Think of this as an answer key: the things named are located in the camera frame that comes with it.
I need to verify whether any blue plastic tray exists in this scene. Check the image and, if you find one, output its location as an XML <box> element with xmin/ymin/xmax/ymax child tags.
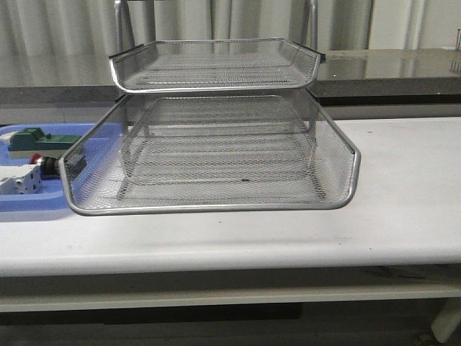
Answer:
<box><xmin>1</xmin><ymin>123</ymin><xmax>122</xmax><ymax>213</ymax></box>

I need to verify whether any green terminal block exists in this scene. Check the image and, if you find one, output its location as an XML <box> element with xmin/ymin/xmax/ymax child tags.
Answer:
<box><xmin>8</xmin><ymin>127</ymin><xmax>81</xmax><ymax>159</ymax></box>

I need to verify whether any mesh tray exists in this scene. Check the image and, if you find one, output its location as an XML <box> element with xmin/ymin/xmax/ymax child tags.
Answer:
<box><xmin>122</xmin><ymin>141</ymin><xmax>310</xmax><ymax>184</ymax></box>
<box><xmin>109</xmin><ymin>38</ymin><xmax>326</xmax><ymax>94</ymax></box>
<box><xmin>59</xmin><ymin>89</ymin><xmax>361</xmax><ymax>216</ymax></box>

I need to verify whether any red push button switch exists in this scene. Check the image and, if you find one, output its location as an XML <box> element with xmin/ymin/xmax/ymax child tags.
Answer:
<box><xmin>30</xmin><ymin>151</ymin><xmax>87</xmax><ymax>181</ymax></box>

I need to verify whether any grey stone counter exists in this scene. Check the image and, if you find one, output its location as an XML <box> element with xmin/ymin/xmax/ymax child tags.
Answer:
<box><xmin>1</xmin><ymin>48</ymin><xmax>460</xmax><ymax>125</ymax></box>

